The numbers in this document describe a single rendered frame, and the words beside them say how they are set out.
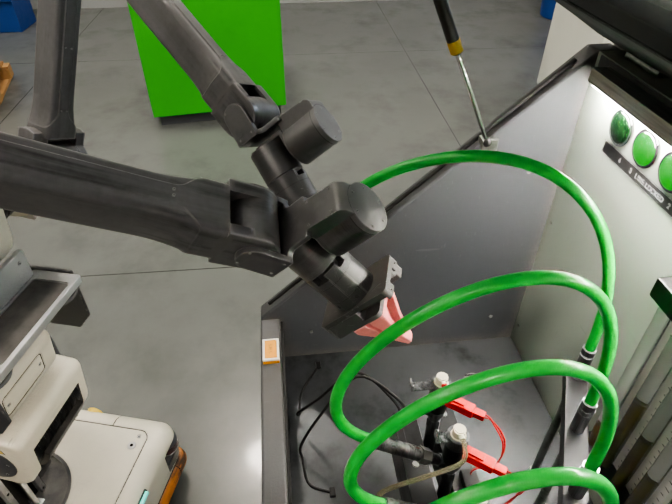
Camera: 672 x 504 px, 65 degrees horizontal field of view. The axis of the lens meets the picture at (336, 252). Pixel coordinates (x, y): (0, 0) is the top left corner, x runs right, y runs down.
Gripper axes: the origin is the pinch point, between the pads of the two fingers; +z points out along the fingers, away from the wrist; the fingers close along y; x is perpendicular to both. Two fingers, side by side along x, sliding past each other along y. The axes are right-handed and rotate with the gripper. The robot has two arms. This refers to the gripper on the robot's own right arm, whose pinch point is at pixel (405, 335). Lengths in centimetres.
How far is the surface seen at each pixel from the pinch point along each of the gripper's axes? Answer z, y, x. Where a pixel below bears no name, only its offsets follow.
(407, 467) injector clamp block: 18.6, -15.3, -3.8
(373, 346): -8.3, 3.6, -9.8
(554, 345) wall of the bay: 37.9, 1.5, 25.5
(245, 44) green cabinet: -39, -133, 308
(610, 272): 10.8, 21.8, 6.5
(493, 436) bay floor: 40.5, -14.5, 13.4
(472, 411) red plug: 15.9, -1.8, -0.8
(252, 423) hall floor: 51, -121, 60
